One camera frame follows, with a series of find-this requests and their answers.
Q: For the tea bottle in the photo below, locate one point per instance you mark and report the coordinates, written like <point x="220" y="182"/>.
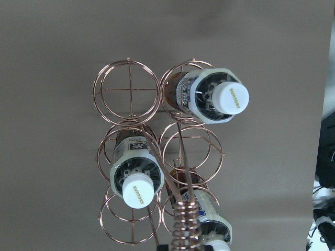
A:
<point x="216" y="231"/>
<point x="211" y="95"/>
<point x="135" y="174"/>

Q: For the tea bottle front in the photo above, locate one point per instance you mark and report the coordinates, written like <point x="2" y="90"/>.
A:
<point x="211" y="95"/>

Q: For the copper wire bottle basket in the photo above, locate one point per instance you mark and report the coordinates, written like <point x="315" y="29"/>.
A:
<point x="128" y="95"/>

